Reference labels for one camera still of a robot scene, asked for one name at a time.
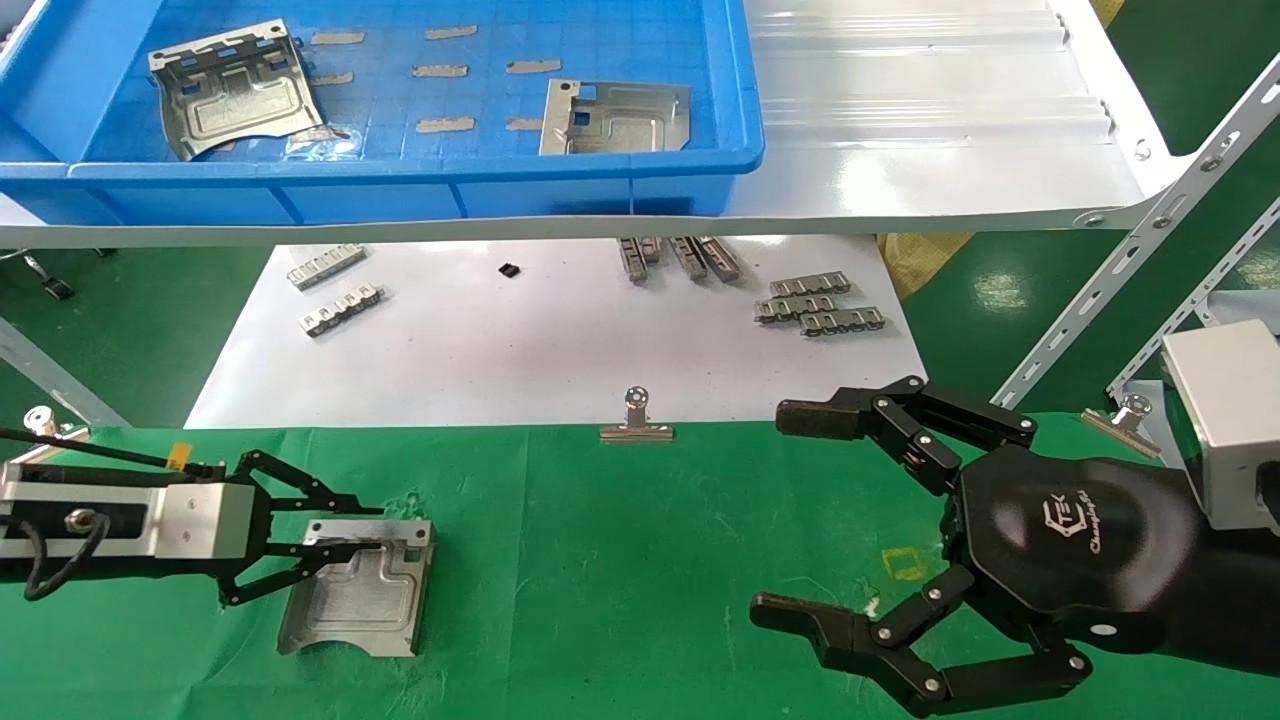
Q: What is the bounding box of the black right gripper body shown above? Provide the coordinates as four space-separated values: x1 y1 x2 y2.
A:
944 446 1202 657

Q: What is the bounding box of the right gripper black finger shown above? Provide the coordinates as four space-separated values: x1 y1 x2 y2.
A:
775 375 1039 498
750 562 1093 719

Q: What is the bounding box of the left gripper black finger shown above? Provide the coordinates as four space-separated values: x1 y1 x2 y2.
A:
218 538 389 609
236 449 387 518

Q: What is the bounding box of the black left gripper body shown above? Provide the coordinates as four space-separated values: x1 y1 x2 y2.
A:
0 468 270 587

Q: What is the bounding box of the bent sheet metal bracket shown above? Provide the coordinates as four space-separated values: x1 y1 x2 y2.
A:
277 517 437 659
149 19 327 162
539 80 693 157

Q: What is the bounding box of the silver binder clip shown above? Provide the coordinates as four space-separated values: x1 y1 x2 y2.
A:
1081 394 1164 460
0 405 90 471
599 386 676 445

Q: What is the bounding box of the yellow woven sack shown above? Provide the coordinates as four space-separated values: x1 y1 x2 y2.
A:
878 234 974 302

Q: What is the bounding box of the white metal shelf rack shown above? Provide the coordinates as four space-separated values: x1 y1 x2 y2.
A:
0 0 1280 431

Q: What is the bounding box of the green table cloth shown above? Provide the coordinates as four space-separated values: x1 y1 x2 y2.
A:
0 413 1280 720

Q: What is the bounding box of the blue plastic bin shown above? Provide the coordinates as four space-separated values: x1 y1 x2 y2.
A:
0 0 767 227

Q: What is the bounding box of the clear crumpled tape piece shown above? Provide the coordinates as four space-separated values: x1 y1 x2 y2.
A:
284 125 352 159

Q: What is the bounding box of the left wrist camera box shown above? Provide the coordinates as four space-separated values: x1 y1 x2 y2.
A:
0 484 253 561

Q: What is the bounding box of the black cable with yellow tag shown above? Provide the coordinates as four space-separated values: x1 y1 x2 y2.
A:
0 427 227 478

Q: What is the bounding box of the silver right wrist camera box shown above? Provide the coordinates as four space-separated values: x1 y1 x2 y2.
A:
1159 320 1280 533

